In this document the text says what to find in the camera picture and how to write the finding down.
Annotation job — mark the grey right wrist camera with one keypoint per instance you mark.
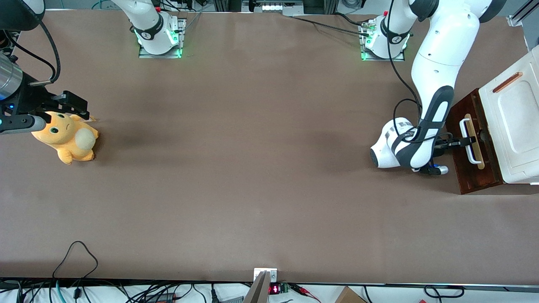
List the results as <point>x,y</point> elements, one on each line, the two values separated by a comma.
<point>21,124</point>

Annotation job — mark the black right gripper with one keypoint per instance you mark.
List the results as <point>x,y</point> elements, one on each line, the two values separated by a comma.
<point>34,102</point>

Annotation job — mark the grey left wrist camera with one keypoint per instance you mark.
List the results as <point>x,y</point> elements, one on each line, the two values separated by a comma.
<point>433,170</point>

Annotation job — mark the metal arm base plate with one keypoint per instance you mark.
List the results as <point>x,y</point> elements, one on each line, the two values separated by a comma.
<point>147,55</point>
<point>370,59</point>

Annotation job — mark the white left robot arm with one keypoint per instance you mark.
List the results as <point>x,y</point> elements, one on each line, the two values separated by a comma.
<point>438,54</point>

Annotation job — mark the red digit display module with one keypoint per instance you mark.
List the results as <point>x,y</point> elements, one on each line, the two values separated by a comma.
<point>274,289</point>

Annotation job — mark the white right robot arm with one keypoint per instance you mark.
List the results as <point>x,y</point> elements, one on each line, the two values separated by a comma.
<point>151,29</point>

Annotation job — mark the white drawer cabinet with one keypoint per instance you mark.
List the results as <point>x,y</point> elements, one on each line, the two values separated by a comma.
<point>518,139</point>

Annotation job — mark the brown wooden drawer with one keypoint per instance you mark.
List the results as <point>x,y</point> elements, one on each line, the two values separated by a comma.
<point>463,176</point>

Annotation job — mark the aluminium frame profile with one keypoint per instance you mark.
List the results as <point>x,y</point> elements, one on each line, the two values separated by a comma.
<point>520,17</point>

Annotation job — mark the brown cardboard box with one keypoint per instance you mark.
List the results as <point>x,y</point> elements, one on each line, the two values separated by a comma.
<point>349,296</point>

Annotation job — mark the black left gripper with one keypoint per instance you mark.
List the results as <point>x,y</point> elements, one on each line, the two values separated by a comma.
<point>441,144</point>

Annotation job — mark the bright white light strip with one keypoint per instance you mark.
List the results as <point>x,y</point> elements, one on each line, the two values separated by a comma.
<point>271,7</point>

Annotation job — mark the white mount bracket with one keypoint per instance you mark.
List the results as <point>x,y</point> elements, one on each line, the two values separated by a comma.
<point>273,275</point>

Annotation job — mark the grey metal mount bar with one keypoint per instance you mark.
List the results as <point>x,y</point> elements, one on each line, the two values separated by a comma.
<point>257,292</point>

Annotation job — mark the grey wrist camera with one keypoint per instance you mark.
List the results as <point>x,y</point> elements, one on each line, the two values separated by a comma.
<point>433,170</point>
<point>21,124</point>

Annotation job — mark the orange plush toy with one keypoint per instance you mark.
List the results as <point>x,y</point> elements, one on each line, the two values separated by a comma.
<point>63,134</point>

